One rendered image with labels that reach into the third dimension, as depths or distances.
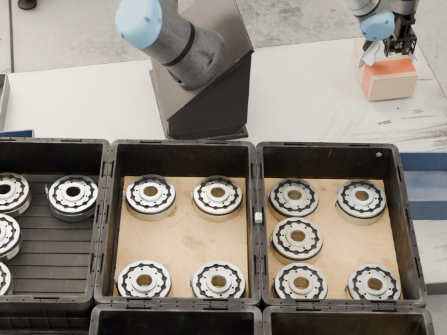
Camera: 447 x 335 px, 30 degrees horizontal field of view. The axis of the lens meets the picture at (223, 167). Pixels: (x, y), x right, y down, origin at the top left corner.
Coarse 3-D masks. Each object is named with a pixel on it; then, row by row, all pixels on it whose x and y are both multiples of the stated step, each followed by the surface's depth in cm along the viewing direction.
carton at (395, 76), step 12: (360, 48) 217; (384, 60) 214; (396, 60) 214; (408, 60) 214; (360, 72) 218; (372, 72) 211; (384, 72) 211; (396, 72) 211; (408, 72) 211; (372, 84) 210; (384, 84) 211; (396, 84) 212; (408, 84) 213; (372, 96) 214; (384, 96) 215; (396, 96) 215
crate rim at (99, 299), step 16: (112, 144) 173; (128, 144) 173; (144, 144) 173; (160, 144) 173; (176, 144) 173; (192, 144) 173; (208, 144) 173; (224, 144) 173; (240, 144) 174; (112, 160) 170; (112, 176) 167; (256, 176) 168; (112, 192) 164; (256, 192) 165; (256, 208) 162; (256, 224) 160; (256, 240) 157; (256, 256) 155; (96, 272) 152; (256, 272) 153; (96, 288) 149; (256, 288) 150; (96, 304) 149; (208, 304) 148; (224, 304) 148; (240, 304) 148; (256, 304) 148
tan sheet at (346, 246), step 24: (336, 192) 179; (384, 192) 179; (336, 216) 174; (384, 216) 175; (336, 240) 170; (360, 240) 170; (384, 240) 171; (312, 264) 166; (336, 264) 166; (360, 264) 167; (384, 264) 167; (336, 288) 163
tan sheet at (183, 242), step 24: (168, 216) 173; (192, 216) 173; (240, 216) 174; (120, 240) 169; (144, 240) 169; (168, 240) 169; (192, 240) 169; (216, 240) 169; (240, 240) 170; (120, 264) 165; (168, 264) 165; (192, 264) 165; (240, 264) 166
